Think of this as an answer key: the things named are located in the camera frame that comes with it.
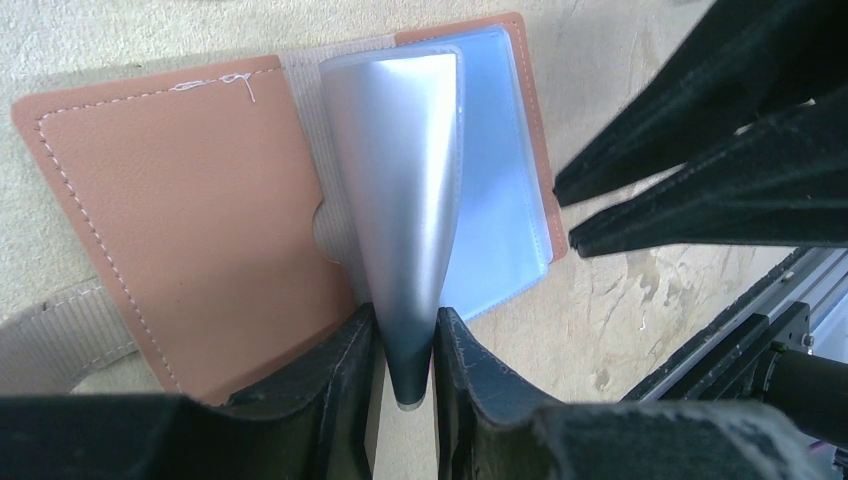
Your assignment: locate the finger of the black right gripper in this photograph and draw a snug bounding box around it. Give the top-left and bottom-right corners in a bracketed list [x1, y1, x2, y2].
[569, 89, 847, 258]
[554, 1, 847, 207]

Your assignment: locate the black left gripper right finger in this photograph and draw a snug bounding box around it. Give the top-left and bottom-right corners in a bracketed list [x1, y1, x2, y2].
[433, 308, 826, 479]

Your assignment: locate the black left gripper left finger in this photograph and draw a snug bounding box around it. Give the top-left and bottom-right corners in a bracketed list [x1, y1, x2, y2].
[1, 304, 376, 479]

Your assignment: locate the aluminium frame rail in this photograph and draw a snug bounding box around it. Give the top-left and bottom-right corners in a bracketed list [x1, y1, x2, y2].
[761, 248, 848, 366]

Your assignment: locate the black mounting base plate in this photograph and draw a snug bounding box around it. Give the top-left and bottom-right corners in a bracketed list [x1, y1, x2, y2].
[622, 247, 811, 402]

